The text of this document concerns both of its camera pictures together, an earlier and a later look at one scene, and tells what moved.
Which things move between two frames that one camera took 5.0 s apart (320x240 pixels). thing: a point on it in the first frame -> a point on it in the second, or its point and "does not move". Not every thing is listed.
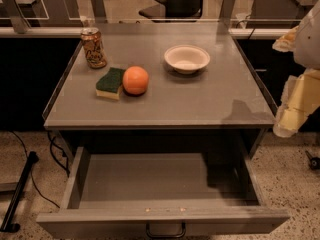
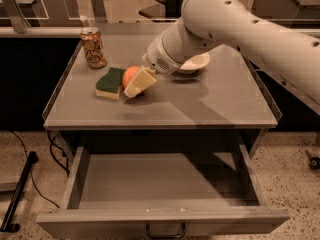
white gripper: x=308 y=45 -> x=156 y=58
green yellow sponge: x=110 y=85 does not move
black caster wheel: x=314 y=162 does not move
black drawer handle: x=166 y=235 does not move
